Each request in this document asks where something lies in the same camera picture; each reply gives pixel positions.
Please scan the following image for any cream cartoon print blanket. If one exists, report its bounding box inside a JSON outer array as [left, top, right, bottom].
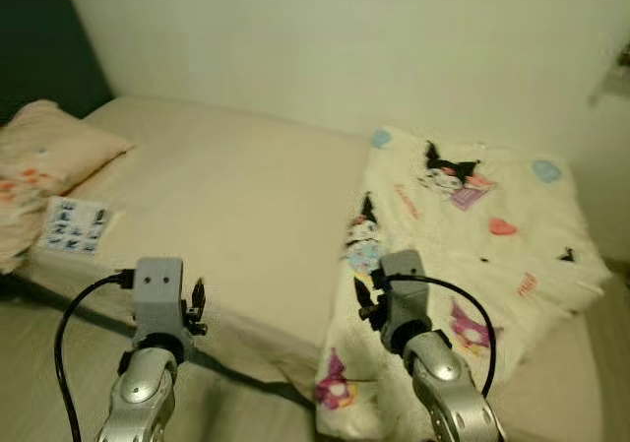
[[315, 125, 613, 441]]

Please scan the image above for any pink dotted pillow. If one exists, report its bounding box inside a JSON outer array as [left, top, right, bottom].
[[0, 99, 136, 274]]

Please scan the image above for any beige sheeted mattress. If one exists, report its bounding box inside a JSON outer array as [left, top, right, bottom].
[[0, 95, 630, 442]]

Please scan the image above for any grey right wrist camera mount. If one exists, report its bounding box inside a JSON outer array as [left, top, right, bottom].
[[377, 250, 431, 343]]

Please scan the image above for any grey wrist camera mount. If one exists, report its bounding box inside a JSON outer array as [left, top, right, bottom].
[[131, 257, 186, 340], [377, 250, 431, 343]]

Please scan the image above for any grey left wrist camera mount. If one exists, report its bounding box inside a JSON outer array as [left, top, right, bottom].
[[131, 257, 186, 340]]

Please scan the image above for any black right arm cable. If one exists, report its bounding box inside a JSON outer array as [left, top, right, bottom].
[[382, 275, 498, 399]]

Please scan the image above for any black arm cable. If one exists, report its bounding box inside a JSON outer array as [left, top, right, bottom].
[[382, 275, 498, 399], [54, 270, 136, 442]]

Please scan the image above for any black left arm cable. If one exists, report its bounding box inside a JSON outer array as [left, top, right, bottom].
[[54, 270, 136, 442]]

